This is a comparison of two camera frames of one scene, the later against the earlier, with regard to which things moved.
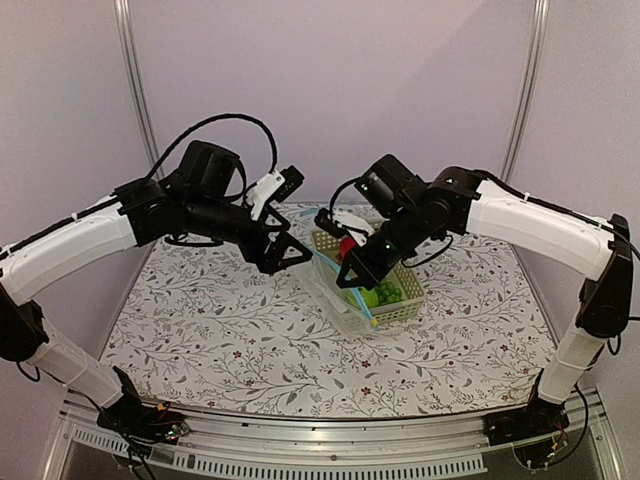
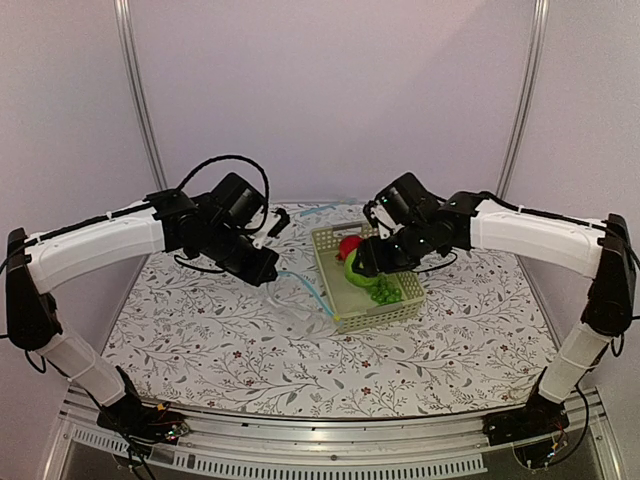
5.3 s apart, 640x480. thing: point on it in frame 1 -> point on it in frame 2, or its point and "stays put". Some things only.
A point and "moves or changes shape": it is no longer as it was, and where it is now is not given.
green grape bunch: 387,293 stays put
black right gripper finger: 345,268 -> 363,262
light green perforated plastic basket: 326,244 stays put
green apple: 370,297 moves or changes shape
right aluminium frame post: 540,36 stays put
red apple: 346,245 stays put
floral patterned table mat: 207,331 stays put
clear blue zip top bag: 341,298 -> 292,292
